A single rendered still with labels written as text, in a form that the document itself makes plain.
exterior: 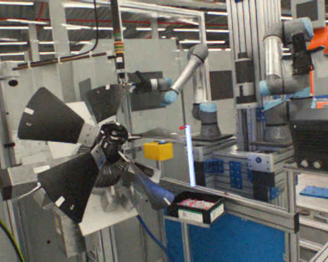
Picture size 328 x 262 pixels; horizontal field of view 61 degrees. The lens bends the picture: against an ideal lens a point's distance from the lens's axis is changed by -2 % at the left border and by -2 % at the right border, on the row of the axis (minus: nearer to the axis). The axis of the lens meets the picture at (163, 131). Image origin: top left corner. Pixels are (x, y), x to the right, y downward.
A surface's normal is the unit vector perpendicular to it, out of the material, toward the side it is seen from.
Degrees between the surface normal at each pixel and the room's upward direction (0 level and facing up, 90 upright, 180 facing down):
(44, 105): 76
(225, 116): 90
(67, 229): 90
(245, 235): 90
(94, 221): 50
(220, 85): 90
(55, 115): 81
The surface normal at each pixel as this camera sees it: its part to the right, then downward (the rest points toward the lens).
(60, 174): 0.74, -0.20
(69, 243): 0.62, 0.04
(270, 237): -0.78, 0.15
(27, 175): 0.41, -0.61
